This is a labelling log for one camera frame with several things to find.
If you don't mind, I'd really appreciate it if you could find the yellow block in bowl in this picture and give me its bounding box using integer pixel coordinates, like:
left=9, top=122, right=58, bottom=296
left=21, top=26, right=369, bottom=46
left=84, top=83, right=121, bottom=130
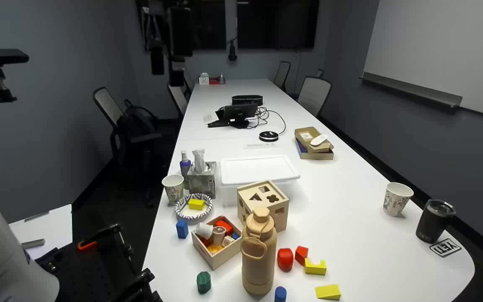
left=187, top=197, right=208, bottom=213

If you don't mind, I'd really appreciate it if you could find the wooden tray box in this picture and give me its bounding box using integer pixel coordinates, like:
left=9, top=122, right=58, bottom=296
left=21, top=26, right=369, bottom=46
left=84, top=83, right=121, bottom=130
left=190, top=214, right=245, bottom=270

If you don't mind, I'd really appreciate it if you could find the yellow wedge block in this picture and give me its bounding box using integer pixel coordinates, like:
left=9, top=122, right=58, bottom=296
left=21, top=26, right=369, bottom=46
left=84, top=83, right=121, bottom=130
left=314, top=283, right=344, bottom=302

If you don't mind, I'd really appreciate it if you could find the printed paper cup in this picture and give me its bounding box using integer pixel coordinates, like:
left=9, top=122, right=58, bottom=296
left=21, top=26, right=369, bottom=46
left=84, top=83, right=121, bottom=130
left=383, top=181, right=416, bottom=218

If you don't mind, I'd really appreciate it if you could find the brown coffee pod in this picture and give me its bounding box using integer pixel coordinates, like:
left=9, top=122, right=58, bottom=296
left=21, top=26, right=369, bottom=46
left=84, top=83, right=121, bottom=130
left=212, top=224, right=229, bottom=246

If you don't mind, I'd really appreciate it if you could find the patterned paper cup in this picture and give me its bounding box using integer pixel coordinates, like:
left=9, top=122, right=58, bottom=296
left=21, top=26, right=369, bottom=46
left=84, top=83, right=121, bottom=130
left=162, top=172, right=187, bottom=206

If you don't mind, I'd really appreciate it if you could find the green block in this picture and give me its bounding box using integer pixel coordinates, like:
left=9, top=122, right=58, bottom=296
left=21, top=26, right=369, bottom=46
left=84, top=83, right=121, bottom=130
left=195, top=270, right=214, bottom=295

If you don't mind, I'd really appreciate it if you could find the black travel tumbler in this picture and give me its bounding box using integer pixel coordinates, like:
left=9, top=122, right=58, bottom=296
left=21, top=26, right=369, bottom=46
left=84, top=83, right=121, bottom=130
left=415, top=197, right=458, bottom=244

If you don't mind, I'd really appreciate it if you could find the black backpack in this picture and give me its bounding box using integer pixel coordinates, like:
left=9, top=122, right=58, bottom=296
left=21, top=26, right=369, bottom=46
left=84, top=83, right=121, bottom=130
left=111, top=102, right=163, bottom=164

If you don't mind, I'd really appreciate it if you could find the black office chair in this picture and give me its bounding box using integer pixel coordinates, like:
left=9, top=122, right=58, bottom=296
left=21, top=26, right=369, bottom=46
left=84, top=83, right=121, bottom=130
left=91, top=85, right=167, bottom=169

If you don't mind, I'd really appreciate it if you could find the black and white marker tag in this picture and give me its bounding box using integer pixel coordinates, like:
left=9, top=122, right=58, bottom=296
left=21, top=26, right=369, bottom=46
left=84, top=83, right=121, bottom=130
left=428, top=236, right=463, bottom=260

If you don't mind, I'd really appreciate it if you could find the grey whiteboard tray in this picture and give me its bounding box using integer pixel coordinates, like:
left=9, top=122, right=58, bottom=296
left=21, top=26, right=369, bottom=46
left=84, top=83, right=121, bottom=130
left=361, top=70, right=465, bottom=110

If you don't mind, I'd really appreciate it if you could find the white tape roll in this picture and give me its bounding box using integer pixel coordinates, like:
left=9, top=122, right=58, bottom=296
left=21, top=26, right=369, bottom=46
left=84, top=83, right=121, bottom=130
left=309, top=132, right=331, bottom=149

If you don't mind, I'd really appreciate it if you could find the grey tissue box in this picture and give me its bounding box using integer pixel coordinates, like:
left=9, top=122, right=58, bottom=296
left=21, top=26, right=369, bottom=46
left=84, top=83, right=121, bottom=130
left=183, top=147, right=220, bottom=199

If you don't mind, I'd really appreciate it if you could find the red block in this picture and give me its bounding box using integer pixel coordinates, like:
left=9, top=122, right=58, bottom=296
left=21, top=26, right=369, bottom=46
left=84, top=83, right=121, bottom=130
left=277, top=246, right=296, bottom=273
left=294, top=243, right=311, bottom=266

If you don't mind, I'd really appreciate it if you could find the wooden shape sorter box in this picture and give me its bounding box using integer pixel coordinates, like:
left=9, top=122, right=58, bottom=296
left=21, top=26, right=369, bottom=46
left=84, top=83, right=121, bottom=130
left=235, top=179, right=292, bottom=233

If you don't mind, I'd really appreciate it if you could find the yellow notched block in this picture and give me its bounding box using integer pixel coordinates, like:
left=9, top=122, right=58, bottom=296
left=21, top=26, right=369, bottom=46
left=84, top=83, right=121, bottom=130
left=304, top=256, right=329, bottom=276

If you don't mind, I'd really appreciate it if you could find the black hanging microphone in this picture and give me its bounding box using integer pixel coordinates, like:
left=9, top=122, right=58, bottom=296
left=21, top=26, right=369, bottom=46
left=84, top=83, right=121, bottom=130
left=227, top=0, right=240, bottom=63

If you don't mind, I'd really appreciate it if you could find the black cable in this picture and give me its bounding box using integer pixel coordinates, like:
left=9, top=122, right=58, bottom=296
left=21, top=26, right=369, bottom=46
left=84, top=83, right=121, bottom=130
left=254, top=105, right=291, bottom=135

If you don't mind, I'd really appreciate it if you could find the black case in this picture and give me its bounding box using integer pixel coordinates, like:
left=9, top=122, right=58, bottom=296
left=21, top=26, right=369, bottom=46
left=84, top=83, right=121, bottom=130
left=230, top=92, right=266, bottom=109

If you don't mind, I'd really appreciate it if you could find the white coffee pod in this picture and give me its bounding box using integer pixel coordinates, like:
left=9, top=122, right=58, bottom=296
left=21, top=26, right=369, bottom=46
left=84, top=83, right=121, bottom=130
left=195, top=221, right=217, bottom=241

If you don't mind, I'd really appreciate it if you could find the blue cylinder block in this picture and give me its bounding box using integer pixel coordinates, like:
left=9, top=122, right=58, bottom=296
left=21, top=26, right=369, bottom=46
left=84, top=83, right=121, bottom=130
left=175, top=218, right=192, bottom=241

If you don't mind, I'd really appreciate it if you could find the orange coffee pod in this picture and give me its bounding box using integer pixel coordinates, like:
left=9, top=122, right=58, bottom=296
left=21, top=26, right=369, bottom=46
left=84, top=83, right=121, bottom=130
left=214, top=218, right=237, bottom=236

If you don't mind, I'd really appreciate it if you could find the purple spray bottle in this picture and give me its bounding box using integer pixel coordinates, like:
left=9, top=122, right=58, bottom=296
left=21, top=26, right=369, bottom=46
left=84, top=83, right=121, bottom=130
left=178, top=150, right=195, bottom=177

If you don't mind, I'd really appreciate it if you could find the whiteboard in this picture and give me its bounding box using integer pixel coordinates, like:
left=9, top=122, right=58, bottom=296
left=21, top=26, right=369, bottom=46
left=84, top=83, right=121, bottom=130
left=363, top=0, right=483, bottom=122

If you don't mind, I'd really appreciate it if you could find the white platform board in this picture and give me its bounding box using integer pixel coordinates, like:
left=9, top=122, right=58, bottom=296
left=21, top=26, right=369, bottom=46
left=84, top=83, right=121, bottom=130
left=9, top=202, right=76, bottom=261

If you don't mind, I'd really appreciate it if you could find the black round speaker puck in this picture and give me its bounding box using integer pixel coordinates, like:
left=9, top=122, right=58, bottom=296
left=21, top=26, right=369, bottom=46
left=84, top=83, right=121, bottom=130
left=257, top=129, right=282, bottom=144

